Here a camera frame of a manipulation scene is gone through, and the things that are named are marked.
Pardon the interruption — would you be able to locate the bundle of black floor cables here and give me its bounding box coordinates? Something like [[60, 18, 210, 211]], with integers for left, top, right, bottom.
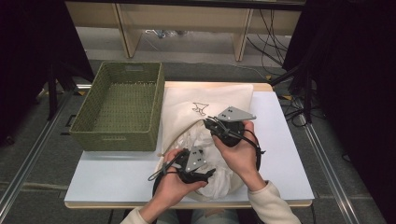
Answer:
[[245, 8, 291, 69]]

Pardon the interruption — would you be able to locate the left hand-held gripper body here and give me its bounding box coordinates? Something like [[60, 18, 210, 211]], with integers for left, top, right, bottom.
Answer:
[[177, 146, 209, 185]]

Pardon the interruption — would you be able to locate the metal floor rail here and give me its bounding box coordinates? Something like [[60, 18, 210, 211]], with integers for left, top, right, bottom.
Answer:
[[299, 114, 362, 224], [0, 83, 92, 216]]

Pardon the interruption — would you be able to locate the black metal stand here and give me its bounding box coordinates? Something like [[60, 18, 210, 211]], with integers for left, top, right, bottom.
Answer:
[[268, 59, 316, 126], [46, 60, 95, 122]]

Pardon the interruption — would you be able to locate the dark curtain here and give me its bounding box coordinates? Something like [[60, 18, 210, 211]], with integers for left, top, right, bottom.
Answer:
[[0, 0, 95, 147], [282, 0, 396, 224]]

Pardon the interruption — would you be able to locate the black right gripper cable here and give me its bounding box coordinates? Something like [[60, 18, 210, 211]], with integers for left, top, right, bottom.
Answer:
[[242, 128, 266, 173]]

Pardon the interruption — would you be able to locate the person's left hand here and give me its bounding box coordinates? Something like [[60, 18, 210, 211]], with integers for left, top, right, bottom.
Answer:
[[153, 148, 208, 208]]

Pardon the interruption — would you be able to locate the green woven basket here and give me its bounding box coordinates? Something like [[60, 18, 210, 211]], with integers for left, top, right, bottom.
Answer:
[[68, 61, 165, 153]]

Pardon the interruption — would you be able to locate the cream drawstring bag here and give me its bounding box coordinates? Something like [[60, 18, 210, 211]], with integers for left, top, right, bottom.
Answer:
[[155, 84, 255, 203]]

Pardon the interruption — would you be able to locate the person's right leg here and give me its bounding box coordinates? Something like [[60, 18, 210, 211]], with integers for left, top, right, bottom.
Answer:
[[190, 208, 241, 224]]

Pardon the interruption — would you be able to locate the person's right hand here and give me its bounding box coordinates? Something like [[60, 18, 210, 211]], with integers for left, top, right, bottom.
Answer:
[[212, 120, 266, 192]]

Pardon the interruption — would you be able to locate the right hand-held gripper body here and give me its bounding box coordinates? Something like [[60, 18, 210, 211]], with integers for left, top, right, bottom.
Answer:
[[210, 105, 258, 148]]

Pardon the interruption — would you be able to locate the white cloth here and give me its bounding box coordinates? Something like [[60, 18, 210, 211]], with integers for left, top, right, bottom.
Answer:
[[173, 123, 245, 201]]

